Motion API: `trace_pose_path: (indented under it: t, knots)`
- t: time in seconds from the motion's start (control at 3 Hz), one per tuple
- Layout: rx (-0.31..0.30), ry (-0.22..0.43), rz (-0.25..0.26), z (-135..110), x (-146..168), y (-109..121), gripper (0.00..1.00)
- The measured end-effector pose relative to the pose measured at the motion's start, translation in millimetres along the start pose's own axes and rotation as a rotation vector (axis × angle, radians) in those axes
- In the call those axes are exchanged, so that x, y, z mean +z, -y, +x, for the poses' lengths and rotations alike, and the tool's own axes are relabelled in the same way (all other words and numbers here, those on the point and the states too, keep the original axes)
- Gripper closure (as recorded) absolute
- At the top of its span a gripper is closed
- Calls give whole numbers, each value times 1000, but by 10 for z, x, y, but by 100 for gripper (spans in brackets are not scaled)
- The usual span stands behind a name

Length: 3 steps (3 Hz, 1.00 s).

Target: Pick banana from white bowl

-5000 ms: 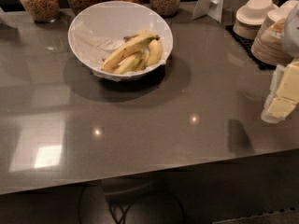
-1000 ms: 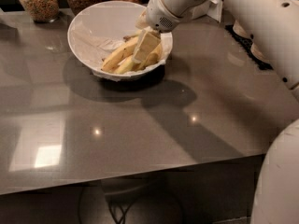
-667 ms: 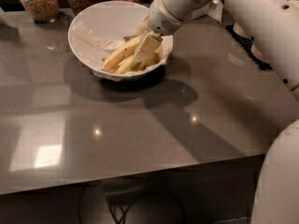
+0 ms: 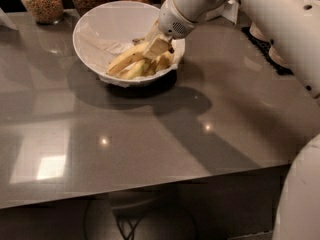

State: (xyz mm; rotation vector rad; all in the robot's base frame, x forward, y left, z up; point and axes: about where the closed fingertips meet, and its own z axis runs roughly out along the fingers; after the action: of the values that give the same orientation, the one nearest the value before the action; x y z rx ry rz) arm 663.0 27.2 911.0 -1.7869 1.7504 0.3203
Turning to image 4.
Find right yellow banana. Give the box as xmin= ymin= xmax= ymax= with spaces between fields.
xmin=155 ymin=51 xmax=173 ymax=72

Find round stool base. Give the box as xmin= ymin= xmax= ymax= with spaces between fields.
xmin=83 ymin=192 xmax=198 ymax=240

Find white folded card stand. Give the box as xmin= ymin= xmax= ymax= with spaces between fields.
xmin=205 ymin=0 xmax=239 ymax=24

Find black rubber mat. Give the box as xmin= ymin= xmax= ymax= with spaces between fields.
xmin=241 ymin=27 xmax=293 ymax=76

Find white paper napkin liner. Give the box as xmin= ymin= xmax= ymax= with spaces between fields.
xmin=74 ymin=23 xmax=133 ymax=74

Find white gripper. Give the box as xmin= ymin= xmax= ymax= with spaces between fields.
xmin=143 ymin=0 xmax=227 ymax=60

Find lower greenish yellow banana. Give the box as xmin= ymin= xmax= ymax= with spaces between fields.
xmin=120 ymin=59 xmax=150 ymax=80

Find white ceramic bowl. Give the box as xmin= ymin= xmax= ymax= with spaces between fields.
xmin=73 ymin=1 xmax=185 ymax=87

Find left glass cereal jar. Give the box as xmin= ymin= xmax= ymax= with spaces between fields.
xmin=21 ymin=0 xmax=64 ymax=24

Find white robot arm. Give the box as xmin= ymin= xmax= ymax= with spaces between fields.
xmin=158 ymin=0 xmax=320 ymax=240

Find back stack paper bowls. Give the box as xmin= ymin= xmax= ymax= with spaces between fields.
xmin=249 ymin=23 xmax=268 ymax=42

